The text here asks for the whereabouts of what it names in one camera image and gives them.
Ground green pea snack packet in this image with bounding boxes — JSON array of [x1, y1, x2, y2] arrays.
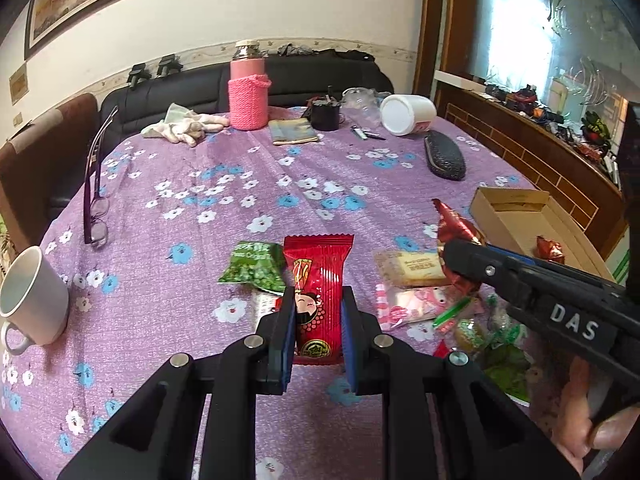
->
[[218, 240, 286, 295]]

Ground white cloth gloves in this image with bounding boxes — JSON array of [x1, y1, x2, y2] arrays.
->
[[141, 103, 230, 148]]

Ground yellow cheese biscuit packet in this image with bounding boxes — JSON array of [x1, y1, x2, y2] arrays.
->
[[374, 250, 450, 288]]

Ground small notebook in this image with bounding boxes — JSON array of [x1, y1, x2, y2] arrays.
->
[[268, 118, 319, 145]]

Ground wooden cabinet counter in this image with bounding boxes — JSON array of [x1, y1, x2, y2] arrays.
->
[[434, 70, 627, 258]]

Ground brown wooden chair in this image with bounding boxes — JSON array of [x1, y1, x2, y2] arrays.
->
[[0, 93, 99, 252]]

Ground person's right hand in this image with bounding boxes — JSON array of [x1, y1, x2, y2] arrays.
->
[[551, 356, 639, 474]]

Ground white plastic jar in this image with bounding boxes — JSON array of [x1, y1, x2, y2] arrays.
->
[[380, 94, 437, 136]]

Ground purple framed eyeglasses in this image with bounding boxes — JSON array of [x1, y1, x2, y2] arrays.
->
[[82, 105, 118, 246]]

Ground black leather sofa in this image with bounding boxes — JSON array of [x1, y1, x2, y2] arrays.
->
[[47, 50, 394, 216]]

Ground black glasses case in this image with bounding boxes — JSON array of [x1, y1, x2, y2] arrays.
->
[[424, 130, 466, 181]]

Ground green striped jelly candy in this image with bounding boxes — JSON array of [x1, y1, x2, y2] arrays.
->
[[454, 318, 486, 354]]

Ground white enamel mug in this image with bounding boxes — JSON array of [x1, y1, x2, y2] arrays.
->
[[1, 246, 70, 356]]

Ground clear plastic cup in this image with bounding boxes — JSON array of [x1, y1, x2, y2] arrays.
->
[[341, 87, 390, 130]]

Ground small black cup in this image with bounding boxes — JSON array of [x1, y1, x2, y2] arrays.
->
[[303, 86, 343, 132]]

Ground dark red foil snack bag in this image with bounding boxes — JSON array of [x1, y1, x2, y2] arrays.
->
[[536, 235, 565, 264]]

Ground cardboard box tray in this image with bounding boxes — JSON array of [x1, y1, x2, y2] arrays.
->
[[469, 188, 613, 281]]

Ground pink cartoon snack packet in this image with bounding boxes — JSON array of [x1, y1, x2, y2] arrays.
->
[[375, 284, 484, 332]]

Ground pink knit-sleeved bottle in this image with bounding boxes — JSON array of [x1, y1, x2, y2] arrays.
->
[[228, 40, 271, 131]]

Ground green wrapped candy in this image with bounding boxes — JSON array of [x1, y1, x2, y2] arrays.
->
[[486, 292, 526, 348]]

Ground red white rice cracker packet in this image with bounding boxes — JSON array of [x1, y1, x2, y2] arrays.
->
[[250, 290, 281, 325]]

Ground red long snack packet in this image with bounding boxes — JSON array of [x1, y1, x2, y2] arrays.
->
[[283, 234, 354, 365], [433, 340, 451, 359]]

